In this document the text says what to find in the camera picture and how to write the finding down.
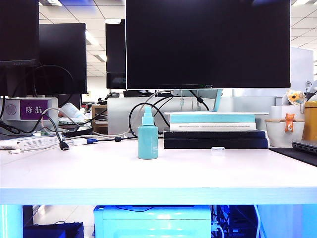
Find teal spray bottle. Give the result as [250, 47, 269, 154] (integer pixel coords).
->
[137, 107, 159, 160]

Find white square container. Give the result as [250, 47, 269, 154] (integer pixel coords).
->
[270, 105, 306, 122]

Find purple name sign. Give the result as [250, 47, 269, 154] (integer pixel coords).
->
[20, 99, 49, 120]

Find grey laptop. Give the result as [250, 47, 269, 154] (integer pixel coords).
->
[292, 139, 317, 156]

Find teal book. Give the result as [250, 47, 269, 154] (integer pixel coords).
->
[170, 115, 257, 124]

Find narrow black monitor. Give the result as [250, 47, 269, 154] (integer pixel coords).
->
[105, 19, 127, 89]

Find plush sunflower toy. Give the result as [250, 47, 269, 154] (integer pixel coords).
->
[286, 89, 307, 108]

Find white desk partition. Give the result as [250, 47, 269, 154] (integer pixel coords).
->
[0, 97, 59, 129]

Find white printed paper sheets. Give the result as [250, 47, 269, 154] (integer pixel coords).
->
[0, 136, 65, 151]

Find black monitor back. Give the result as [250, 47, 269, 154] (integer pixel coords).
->
[34, 23, 87, 95]

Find black looped cable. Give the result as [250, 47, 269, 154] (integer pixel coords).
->
[129, 96, 174, 138]

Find brown wooden box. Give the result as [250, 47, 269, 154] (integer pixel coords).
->
[92, 105, 109, 134]

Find white round pot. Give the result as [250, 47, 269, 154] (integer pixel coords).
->
[265, 119, 306, 148]

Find clear plastic sprayer lid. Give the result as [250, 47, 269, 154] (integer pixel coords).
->
[211, 146, 226, 157]

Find white book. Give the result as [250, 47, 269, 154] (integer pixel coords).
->
[169, 122, 258, 132]

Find dark bag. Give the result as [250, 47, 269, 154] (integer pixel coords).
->
[23, 222, 85, 238]

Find thin black box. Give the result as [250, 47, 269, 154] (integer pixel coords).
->
[163, 130, 267, 140]

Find white adapter with blue plug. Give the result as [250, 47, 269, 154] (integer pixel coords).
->
[71, 138, 98, 146]

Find black monitor with buttons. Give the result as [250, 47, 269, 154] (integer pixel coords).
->
[0, 0, 40, 68]

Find light blue storage box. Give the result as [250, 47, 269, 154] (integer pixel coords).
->
[93, 205, 212, 238]

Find white lying bottle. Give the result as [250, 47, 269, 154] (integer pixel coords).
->
[60, 102, 88, 121]

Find yellow canister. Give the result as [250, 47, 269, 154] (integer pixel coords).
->
[302, 100, 317, 142]

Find black HDMI cable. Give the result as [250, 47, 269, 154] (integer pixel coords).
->
[31, 114, 70, 152]

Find black desk mat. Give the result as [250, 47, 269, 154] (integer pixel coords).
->
[269, 147, 317, 168]

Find large black AOC monitor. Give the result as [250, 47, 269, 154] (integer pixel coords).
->
[125, 0, 291, 90]

